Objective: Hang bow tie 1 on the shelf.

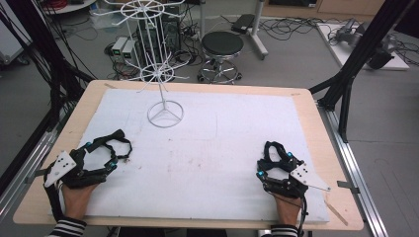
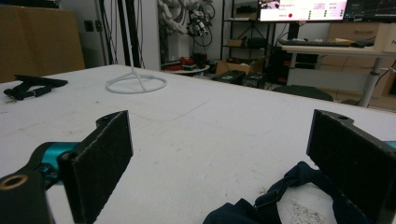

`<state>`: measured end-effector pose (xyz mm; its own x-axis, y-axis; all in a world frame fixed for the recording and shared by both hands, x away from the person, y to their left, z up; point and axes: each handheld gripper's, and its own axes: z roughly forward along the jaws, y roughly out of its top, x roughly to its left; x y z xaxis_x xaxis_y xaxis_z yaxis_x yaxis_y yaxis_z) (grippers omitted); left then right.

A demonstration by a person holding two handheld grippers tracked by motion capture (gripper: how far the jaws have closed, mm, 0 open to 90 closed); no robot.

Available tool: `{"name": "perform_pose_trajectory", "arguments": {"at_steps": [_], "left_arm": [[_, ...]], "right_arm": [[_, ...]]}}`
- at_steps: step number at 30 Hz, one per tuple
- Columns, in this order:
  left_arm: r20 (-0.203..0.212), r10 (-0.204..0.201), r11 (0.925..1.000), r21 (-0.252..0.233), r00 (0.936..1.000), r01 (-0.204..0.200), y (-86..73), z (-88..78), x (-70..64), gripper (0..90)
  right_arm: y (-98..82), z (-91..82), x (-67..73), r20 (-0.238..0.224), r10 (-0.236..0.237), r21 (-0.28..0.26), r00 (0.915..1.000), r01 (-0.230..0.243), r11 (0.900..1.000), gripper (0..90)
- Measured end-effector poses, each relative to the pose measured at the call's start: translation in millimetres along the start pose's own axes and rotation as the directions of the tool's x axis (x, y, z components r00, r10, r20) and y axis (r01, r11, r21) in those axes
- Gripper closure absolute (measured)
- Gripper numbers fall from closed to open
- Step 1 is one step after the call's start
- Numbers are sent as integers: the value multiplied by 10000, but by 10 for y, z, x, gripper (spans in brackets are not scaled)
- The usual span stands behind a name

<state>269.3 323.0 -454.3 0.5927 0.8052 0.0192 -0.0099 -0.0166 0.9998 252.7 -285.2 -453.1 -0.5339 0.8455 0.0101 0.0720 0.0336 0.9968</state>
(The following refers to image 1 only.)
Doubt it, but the black metal frame post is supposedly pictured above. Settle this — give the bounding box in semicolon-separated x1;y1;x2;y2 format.
0;0;96;127
309;0;417;143

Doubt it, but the black device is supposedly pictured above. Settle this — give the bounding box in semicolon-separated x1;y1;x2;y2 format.
366;44;395;70

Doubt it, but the person's right hand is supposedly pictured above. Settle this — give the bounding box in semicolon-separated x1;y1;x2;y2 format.
273;193;303;227

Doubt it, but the grey power supply box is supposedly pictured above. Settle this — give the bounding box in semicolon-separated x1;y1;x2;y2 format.
111;36;128;62
122;39;138;65

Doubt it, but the wooden stick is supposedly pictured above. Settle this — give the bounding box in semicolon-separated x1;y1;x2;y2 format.
323;199;350;227

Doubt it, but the grey device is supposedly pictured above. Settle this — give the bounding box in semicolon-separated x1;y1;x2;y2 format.
335;18;368;47

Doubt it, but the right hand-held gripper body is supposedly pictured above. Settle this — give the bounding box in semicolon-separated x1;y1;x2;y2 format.
263;162;331;199

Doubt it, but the aluminium table rail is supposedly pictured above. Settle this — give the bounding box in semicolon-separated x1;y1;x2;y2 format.
0;107;77;220
316;101;390;237

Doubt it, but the white foam mat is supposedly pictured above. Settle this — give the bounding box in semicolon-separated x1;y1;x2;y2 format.
48;88;330;224

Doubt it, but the black round stool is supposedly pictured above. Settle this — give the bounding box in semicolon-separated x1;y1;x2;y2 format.
197;31;245;85

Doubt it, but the person's left hand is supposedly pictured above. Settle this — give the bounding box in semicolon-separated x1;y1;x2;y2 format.
61;183;99;220

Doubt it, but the round white table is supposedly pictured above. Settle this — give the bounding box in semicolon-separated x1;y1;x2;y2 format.
42;0;97;15

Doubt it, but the tangle of floor cables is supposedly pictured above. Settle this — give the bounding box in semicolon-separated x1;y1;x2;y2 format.
259;15;331;42

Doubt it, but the dark computer tower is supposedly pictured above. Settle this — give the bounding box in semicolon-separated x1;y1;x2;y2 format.
136;12;183;67

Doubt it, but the white floor platform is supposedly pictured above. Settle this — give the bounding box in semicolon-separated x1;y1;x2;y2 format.
316;23;411;71

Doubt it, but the white wire rack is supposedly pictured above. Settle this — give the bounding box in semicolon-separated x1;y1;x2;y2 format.
93;0;191;129

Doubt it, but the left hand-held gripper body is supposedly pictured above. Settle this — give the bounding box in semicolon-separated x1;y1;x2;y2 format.
43;147;116;191

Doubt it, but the black power adapter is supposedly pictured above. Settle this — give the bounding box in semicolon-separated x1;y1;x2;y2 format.
230;13;256;35

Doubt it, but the metal table clamp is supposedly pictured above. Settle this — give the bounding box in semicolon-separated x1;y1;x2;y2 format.
24;168;50;185
336;180;361;195

